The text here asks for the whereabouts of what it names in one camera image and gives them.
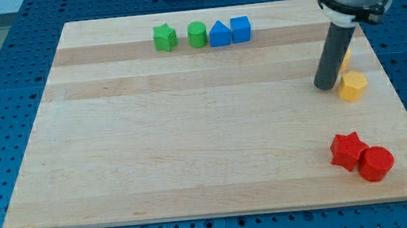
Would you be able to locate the yellow hexagon block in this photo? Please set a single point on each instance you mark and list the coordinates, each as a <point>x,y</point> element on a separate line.
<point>352,86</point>

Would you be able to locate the wooden board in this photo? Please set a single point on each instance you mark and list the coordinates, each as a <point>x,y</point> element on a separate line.
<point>126,134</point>

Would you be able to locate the blue house-shaped block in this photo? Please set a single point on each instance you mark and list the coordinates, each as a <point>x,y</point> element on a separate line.
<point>220,35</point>

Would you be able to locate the green cylinder block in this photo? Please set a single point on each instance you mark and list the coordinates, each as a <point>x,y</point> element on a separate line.
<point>197,34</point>

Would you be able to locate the green star block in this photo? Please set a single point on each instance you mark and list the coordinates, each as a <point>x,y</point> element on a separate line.
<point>164,37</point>

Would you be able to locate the blue cube block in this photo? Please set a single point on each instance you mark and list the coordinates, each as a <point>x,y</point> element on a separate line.
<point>241,29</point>

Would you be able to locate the red star block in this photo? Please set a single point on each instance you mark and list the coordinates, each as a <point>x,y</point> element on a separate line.
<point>347,150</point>

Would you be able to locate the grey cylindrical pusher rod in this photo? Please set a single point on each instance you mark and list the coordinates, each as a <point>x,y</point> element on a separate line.
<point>334,51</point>

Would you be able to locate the yellow block behind rod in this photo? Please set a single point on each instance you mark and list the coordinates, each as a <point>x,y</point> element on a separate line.
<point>346,61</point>

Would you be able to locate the red cylinder block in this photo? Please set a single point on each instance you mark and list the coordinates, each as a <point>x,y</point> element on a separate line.
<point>376,164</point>

